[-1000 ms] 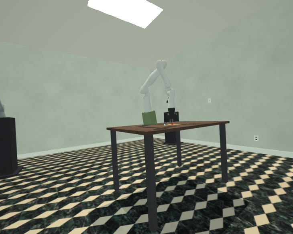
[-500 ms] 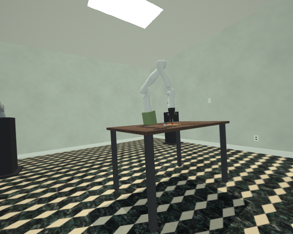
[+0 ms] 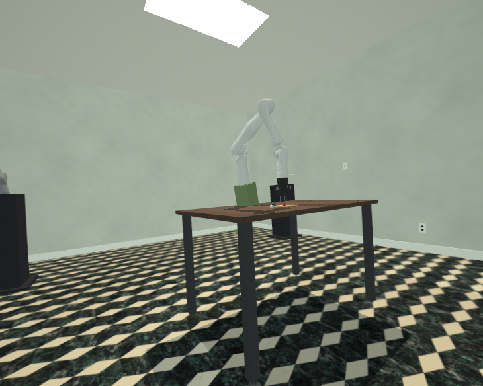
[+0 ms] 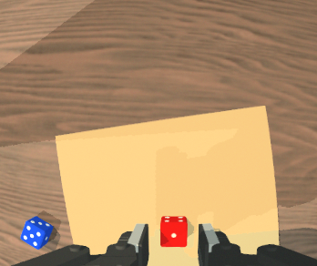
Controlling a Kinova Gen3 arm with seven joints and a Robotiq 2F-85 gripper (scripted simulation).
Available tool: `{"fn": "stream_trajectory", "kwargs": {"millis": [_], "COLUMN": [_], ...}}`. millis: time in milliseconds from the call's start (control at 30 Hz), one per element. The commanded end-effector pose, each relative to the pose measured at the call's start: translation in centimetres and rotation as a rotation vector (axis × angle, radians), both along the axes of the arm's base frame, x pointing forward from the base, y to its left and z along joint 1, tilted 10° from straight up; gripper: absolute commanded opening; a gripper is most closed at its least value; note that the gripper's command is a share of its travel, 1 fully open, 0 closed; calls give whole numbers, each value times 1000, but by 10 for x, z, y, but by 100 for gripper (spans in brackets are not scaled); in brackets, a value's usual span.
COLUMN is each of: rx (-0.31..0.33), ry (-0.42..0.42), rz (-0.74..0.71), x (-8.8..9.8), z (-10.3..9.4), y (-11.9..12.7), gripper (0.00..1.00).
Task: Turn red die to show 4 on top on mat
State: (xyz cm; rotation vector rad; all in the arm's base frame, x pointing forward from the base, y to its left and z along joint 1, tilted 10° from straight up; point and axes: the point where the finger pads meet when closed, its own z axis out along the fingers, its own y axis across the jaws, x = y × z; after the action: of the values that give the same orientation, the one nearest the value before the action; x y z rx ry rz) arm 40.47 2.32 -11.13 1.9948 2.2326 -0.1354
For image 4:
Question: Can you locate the pale yellow mat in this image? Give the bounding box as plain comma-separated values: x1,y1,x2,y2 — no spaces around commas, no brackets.
56,106,279,266

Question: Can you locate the red die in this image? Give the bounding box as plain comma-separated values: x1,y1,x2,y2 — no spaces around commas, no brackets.
160,216,188,247

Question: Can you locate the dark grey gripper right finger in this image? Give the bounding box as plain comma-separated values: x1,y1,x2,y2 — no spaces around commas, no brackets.
198,223,317,266

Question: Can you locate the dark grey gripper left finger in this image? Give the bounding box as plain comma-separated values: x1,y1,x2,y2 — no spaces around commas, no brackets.
12,223,149,266

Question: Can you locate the blue die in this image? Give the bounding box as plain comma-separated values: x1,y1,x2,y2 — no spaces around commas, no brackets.
21,216,53,250

